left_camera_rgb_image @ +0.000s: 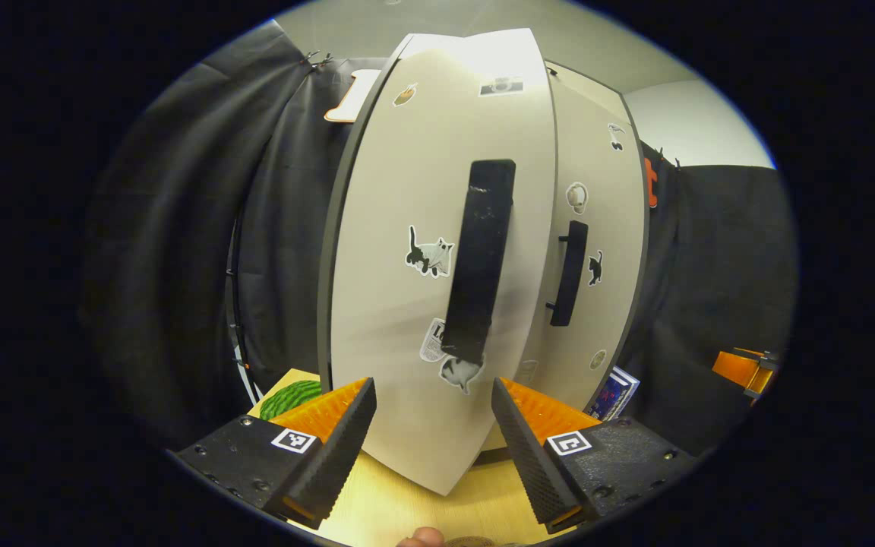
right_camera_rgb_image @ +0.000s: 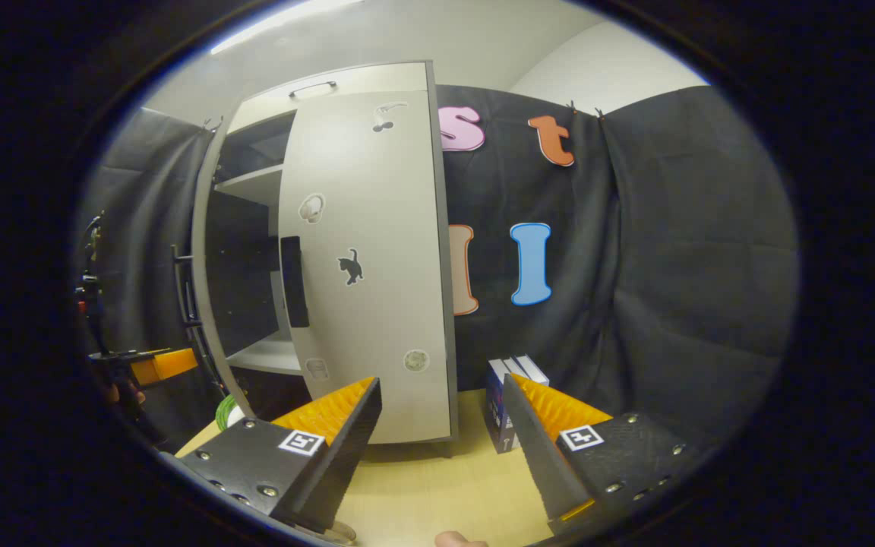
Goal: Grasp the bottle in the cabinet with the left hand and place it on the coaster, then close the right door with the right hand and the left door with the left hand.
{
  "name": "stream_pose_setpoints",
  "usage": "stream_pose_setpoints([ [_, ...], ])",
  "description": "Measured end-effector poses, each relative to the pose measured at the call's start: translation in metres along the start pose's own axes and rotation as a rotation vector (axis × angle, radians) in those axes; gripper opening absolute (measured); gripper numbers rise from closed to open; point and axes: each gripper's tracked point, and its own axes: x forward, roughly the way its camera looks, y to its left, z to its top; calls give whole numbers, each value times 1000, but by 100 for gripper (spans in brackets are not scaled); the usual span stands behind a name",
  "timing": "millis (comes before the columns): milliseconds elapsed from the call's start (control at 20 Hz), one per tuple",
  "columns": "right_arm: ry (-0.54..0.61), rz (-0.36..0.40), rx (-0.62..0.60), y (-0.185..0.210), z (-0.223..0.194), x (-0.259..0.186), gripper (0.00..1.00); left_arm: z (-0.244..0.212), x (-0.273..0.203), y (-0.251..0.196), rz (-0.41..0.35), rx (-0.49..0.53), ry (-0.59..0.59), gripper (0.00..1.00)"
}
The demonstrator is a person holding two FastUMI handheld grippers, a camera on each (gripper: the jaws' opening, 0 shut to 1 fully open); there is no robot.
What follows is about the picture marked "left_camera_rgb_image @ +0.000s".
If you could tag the green striped round object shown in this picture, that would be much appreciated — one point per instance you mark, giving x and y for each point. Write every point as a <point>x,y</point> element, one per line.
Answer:
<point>289,399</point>

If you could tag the white grey cabinet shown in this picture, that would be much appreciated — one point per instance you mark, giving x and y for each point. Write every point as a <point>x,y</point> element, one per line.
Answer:
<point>331,266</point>

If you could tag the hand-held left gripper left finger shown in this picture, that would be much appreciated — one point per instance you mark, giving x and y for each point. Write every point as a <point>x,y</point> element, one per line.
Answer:
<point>342,452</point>

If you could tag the dark blue book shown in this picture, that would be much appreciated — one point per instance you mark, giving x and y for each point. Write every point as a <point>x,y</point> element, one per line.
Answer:
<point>608,395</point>

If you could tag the round brown coaster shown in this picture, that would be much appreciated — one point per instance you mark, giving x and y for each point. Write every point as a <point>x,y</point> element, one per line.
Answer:
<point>472,542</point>

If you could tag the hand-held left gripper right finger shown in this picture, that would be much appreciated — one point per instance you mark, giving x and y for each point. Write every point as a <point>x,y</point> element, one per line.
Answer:
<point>529,460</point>

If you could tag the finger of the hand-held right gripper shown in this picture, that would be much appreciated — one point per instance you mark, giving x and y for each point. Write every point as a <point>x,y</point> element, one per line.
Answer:
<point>734,368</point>

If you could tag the white cabinet door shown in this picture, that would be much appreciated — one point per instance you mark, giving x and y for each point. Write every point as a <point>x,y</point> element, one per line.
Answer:
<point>392,304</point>
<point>612,228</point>

